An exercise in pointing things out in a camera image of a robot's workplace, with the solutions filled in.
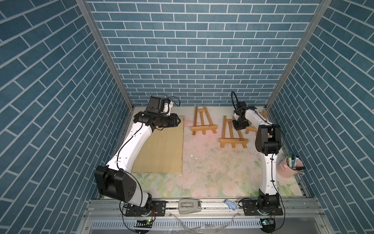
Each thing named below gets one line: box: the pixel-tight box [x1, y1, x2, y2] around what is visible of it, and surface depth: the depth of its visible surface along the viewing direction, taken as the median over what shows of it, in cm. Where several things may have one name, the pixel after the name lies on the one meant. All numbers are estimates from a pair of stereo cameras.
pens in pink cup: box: [286, 152, 306, 175], surface depth 82 cm
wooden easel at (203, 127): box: [190, 105, 218, 136], surface depth 111 cm
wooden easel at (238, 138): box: [219, 115, 249, 149], surface depth 104 cm
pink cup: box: [276, 156, 304, 178], surface depth 82 cm
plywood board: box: [131, 115, 185, 174], surface depth 92 cm
